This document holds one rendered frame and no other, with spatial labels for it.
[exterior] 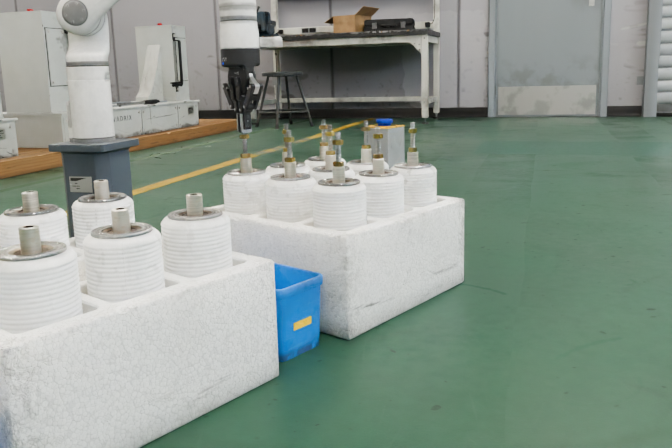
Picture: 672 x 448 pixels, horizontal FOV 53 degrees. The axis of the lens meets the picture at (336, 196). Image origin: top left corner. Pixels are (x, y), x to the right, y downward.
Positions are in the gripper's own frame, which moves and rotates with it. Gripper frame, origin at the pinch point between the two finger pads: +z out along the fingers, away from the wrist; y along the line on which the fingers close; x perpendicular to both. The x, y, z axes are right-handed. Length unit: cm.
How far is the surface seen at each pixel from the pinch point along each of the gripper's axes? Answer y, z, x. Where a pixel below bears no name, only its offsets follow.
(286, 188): 15.1, 11.1, 0.0
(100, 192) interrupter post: 9.3, 8.5, -31.3
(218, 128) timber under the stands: -354, 34, 161
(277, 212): 13.6, 15.7, -1.2
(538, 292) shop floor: 37, 35, 44
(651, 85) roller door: -190, 13, 477
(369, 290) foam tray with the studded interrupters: 31.0, 27.7, 6.2
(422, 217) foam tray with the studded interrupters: 26.5, 18.1, 22.6
